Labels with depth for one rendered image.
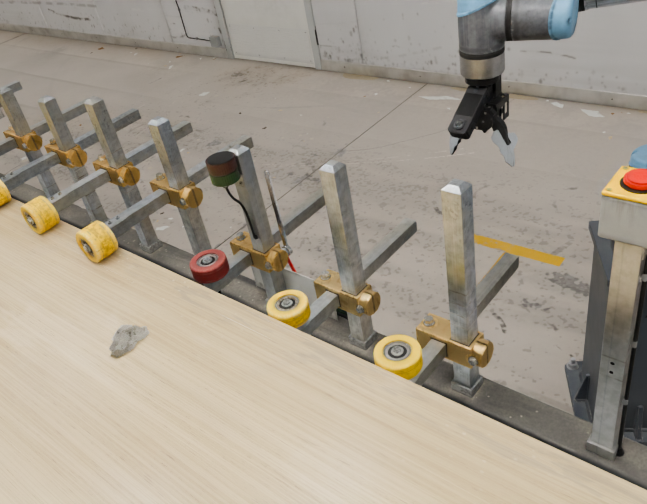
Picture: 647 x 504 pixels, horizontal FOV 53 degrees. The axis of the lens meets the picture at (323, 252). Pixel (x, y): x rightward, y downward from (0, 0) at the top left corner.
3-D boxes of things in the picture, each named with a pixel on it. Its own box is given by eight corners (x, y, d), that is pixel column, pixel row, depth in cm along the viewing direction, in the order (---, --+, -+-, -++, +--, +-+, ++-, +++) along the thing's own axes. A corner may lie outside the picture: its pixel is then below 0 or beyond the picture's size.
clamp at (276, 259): (249, 247, 154) (244, 230, 151) (290, 263, 146) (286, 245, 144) (232, 260, 151) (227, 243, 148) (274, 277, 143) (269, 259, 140)
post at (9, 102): (69, 219, 219) (4, 85, 191) (74, 221, 217) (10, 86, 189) (60, 224, 217) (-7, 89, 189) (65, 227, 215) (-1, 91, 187)
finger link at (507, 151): (533, 151, 141) (509, 116, 140) (521, 164, 138) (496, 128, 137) (521, 156, 144) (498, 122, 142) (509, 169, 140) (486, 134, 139)
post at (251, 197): (284, 315, 160) (236, 141, 132) (294, 320, 158) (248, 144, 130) (274, 323, 158) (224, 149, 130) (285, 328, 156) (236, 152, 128)
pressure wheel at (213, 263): (221, 283, 149) (207, 242, 142) (245, 293, 144) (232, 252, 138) (195, 303, 144) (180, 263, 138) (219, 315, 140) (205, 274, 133)
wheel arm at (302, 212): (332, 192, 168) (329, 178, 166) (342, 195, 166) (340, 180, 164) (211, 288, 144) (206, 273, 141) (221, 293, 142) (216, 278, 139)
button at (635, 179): (629, 176, 82) (630, 164, 81) (662, 183, 80) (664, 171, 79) (617, 192, 80) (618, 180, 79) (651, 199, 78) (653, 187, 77)
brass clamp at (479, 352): (432, 329, 128) (430, 310, 125) (495, 354, 120) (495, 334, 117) (415, 349, 124) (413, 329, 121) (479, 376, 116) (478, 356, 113)
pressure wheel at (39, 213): (37, 189, 159) (59, 210, 157) (40, 208, 165) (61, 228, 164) (16, 201, 155) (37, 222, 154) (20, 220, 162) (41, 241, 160)
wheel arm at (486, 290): (504, 266, 139) (504, 250, 136) (519, 270, 137) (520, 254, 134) (389, 402, 114) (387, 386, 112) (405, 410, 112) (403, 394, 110)
